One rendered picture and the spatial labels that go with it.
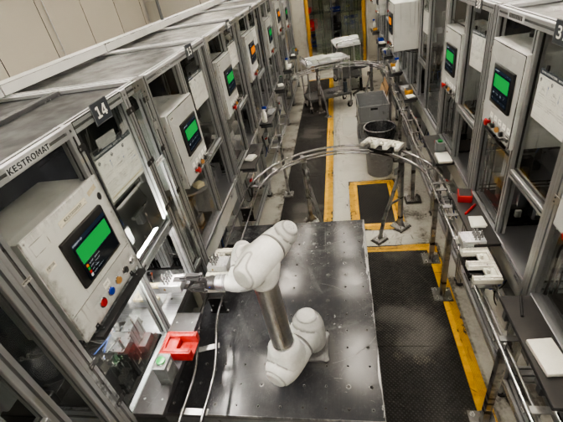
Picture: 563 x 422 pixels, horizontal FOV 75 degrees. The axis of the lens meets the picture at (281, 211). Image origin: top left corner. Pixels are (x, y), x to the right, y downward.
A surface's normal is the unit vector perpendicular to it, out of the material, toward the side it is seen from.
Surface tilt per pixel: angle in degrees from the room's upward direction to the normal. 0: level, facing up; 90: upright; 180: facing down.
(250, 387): 0
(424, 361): 0
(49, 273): 90
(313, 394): 0
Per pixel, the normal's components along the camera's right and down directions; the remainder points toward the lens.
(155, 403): -0.15, -0.82
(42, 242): 0.98, -0.06
